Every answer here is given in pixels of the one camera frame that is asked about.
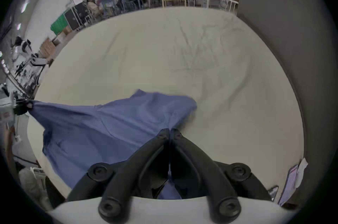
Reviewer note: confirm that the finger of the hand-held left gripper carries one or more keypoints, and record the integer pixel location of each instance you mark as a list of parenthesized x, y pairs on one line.
[(22, 107)]

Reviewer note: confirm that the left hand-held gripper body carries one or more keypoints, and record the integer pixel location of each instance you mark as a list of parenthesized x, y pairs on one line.
[(5, 109)]

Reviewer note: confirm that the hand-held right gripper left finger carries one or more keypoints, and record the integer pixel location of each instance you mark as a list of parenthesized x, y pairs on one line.
[(124, 180)]

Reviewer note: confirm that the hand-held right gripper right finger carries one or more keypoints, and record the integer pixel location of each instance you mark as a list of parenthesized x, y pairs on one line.
[(208, 178)]

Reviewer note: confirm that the blue shirt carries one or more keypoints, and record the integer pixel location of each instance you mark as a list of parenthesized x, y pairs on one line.
[(105, 127)]

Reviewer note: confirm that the person's left hand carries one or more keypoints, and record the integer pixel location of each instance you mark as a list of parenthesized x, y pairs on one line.
[(8, 143)]

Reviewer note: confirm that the white robot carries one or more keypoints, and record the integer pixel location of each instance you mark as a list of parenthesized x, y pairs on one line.
[(29, 64)]

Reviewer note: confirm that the brown carton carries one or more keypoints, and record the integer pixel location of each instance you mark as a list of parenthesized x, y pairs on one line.
[(47, 47)]

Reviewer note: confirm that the purple printed card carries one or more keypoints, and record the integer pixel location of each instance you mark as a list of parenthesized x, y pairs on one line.
[(289, 183)]

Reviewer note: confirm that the green box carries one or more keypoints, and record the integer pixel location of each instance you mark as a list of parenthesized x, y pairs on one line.
[(59, 24)]

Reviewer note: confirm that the white paper sheet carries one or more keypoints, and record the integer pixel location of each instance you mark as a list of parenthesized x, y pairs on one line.
[(301, 171)]

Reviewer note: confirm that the black equipment case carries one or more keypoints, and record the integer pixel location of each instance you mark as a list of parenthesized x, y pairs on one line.
[(76, 15)]

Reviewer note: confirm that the bed with beige sheet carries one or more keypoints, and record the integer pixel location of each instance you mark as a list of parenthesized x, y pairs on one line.
[(184, 59)]

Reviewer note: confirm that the grey padded headboard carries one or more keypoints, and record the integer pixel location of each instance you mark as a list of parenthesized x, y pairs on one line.
[(290, 32)]

